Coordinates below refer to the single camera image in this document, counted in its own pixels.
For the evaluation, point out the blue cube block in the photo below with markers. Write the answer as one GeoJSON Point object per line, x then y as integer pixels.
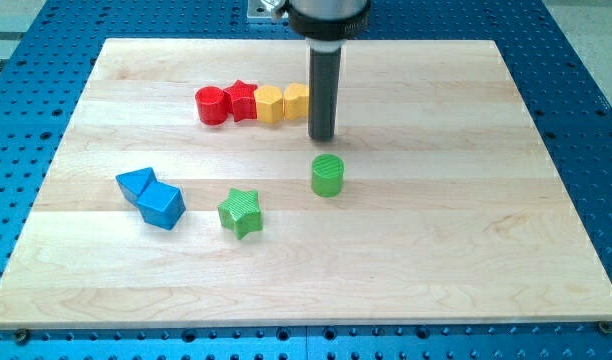
{"type": "Point", "coordinates": [161, 205]}

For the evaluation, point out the silver mounting bracket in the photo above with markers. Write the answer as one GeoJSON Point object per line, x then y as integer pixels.
{"type": "Point", "coordinates": [265, 9]}

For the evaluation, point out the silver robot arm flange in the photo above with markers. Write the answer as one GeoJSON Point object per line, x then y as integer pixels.
{"type": "Point", "coordinates": [325, 24]}

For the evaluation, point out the red star block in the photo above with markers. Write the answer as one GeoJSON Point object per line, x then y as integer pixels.
{"type": "Point", "coordinates": [241, 99]}

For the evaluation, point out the light wooden board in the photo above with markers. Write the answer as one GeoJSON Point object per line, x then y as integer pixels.
{"type": "Point", "coordinates": [451, 209]}

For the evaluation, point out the green cylinder block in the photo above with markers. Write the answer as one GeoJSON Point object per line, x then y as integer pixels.
{"type": "Point", "coordinates": [327, 173]}

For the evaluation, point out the blue triangle block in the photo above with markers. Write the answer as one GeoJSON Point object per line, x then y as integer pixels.
{"type": "Point", "coordinates": [133, 184]}

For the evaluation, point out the red cylinder block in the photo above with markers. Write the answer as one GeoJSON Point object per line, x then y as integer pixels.
{"type": "Point", "coordinates": [211, 105]}

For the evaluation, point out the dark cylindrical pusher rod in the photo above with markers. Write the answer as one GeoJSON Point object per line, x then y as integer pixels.
{"type": "Point", "coordinates": [324, 69]}

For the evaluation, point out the green star block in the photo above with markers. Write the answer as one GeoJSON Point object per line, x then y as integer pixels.
{"type": "Point", "coordinates": [240, 212]}

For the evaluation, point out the yellow hexagon block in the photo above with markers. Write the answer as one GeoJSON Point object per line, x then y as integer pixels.
{"type": "Point", "coordinates": [269, 104]}

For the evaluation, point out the yellow heart block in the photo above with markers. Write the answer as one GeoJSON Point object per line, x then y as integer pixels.
{"type": "Point", "coordinates": [296, 101]}

